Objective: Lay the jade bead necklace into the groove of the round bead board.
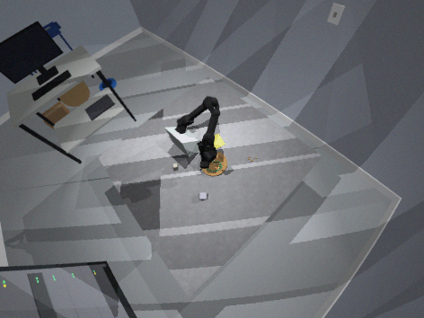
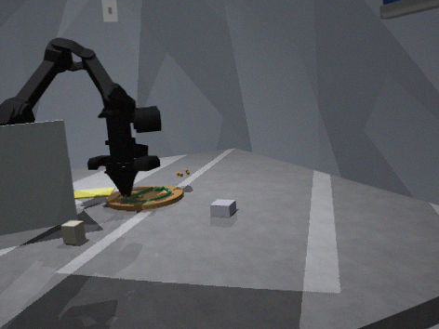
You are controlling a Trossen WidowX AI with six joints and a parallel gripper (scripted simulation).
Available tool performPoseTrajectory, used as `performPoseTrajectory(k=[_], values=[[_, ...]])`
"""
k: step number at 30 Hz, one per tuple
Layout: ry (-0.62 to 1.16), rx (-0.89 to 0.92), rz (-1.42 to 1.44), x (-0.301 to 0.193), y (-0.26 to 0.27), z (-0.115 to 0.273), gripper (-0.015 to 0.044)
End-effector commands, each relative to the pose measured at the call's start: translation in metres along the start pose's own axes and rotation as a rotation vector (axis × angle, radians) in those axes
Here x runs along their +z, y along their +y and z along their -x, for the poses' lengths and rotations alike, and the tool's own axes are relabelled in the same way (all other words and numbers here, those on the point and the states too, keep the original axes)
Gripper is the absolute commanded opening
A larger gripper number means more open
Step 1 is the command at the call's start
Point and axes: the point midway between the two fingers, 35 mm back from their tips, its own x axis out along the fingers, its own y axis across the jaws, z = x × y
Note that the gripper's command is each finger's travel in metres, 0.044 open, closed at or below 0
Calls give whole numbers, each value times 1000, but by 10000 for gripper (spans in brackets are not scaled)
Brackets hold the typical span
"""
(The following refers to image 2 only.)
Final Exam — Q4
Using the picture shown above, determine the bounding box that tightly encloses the small beige cube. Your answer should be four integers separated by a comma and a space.
61, 221, 86, 244

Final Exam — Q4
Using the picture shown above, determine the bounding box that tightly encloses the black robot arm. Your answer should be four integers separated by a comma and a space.
0, 38, 161, 136

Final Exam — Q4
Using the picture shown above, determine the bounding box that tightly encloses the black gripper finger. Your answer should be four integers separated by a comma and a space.
120, 170, 139, 197
104, 167, 126, 197

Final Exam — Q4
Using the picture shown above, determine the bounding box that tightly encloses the round wooden bead board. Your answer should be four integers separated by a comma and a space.
105, 185, 183, 211

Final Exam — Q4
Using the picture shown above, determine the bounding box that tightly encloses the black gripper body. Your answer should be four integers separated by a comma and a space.
87, 134, 160, 171

